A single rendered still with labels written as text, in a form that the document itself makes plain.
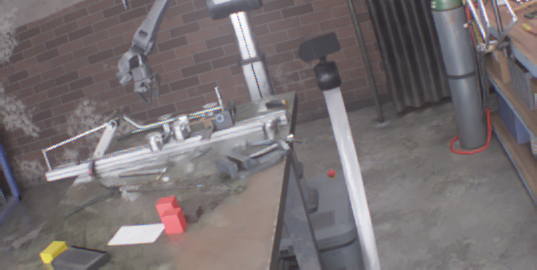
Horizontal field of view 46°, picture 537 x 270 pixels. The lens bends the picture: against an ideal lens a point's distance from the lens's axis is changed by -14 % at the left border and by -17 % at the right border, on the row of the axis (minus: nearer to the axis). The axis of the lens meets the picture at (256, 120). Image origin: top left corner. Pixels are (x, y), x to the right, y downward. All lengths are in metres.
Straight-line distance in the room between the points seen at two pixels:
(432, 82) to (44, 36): 2.88
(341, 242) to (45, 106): 3.19
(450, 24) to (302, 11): 1.52
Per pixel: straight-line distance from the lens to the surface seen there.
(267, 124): 2.28
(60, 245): 1.90
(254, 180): 1.98
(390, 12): 4.60
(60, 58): 5.42
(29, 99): 5.63
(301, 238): 2.73
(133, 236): 1.87
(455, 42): 3.82
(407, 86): 4.73
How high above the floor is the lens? 1.59
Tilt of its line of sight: 17 degrees down
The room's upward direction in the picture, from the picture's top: 17 degrees counter-clockwise
